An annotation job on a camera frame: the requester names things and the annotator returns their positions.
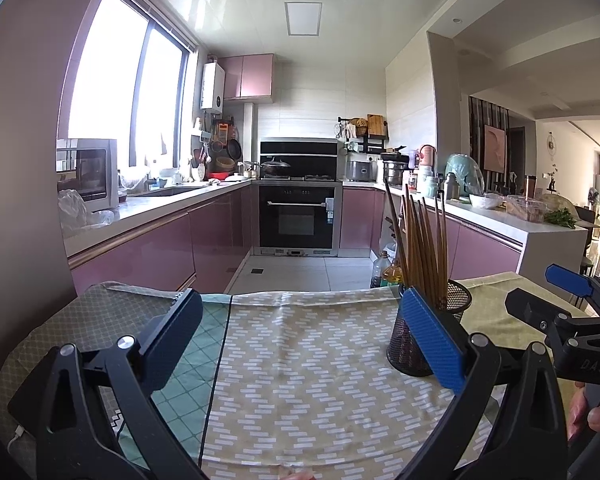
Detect steel stockpot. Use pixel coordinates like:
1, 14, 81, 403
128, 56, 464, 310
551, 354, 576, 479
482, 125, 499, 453
381, 154, 412, 187

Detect long pink base cabinets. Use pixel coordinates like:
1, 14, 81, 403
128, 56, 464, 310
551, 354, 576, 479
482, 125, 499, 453
62, 180, 255, 298

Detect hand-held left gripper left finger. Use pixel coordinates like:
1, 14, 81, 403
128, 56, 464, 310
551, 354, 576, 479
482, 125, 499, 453
34, 288, 204, 480

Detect black mesh holder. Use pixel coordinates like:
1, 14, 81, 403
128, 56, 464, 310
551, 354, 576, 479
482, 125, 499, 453
386, 279, 473, 377

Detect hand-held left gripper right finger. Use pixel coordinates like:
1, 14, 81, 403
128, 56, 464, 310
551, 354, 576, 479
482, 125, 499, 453
399, 287, 571, 480

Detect kitchen window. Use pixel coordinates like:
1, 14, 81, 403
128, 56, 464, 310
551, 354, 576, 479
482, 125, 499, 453
66, 0, 199, 170

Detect lidded wok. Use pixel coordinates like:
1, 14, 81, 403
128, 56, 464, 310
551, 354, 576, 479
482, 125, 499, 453
259, 156, 293, 179

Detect teal kitchen appliance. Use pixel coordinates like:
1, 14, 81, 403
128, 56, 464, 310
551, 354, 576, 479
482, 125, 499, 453
444, 153, 487, 197

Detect black range hood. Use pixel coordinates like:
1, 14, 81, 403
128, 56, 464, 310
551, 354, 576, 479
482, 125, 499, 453
259, 137, 346, 182

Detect white water heater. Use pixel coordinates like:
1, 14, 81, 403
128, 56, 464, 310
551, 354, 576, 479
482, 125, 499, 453
200, 63, 227, 114

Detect white bowl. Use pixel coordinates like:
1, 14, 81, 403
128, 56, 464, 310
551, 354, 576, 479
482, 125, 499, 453
468, 192, 504, 210

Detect narrow pink base cabinet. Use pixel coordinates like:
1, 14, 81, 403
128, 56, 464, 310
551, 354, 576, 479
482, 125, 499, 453
341, 185, 386, 252

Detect white countertop oven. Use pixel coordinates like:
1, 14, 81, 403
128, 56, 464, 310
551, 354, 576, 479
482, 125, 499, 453
55, 138, 122, 214

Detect tall grey refrigerator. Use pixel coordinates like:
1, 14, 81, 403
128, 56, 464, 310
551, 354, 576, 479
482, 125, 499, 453
0, 0, 126, 306

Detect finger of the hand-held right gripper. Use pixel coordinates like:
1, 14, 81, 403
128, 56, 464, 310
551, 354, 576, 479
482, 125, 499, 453
505, 287, 587, 334
545, 264, 600, 307

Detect black wall rack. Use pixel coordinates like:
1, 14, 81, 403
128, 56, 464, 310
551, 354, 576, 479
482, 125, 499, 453
336, 113, 389, 154

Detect pink wall cabinet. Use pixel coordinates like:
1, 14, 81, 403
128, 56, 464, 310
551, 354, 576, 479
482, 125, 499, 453
216, 53, 276, 103

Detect patchwork printed tablecloth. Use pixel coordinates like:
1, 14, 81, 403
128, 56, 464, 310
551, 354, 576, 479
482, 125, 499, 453
0, 272, 588, 480

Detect white charging cable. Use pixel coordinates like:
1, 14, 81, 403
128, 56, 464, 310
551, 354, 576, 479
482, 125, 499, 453
7, 422, 28, 456

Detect brown wall picture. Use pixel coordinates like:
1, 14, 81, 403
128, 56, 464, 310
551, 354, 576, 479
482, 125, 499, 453
483, 123, 507, 174

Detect silver rice cooker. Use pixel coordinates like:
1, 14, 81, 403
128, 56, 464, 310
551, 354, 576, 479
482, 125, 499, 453
345, 159, 379, 183

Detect dark sauce bottle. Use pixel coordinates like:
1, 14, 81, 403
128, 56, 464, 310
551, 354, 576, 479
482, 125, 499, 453
369, 251, 389, 289

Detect built-in oven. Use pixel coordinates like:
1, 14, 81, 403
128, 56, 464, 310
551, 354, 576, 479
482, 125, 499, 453
251, 181, 344, 258

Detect bunch of wooden chopsticks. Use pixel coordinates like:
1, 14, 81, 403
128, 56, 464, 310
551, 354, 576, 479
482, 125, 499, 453
382, 178, 451, 311

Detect ceiling light panel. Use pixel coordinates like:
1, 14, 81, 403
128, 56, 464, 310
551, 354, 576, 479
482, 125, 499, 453
284, 1, 324, 37

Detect yellow cooking oil bottle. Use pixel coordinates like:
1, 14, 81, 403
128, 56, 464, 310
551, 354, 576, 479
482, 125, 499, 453
381, 241, 406, 287

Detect green herbs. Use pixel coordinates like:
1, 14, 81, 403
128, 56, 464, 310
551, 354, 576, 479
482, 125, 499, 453
544, 207, 578, 229

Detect clear plastic container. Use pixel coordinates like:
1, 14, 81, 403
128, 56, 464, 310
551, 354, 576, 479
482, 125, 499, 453
504, 195, 549, 224

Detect clear plastic bag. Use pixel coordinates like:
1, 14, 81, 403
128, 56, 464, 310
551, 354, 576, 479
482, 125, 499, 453
56, 188, 117, 235

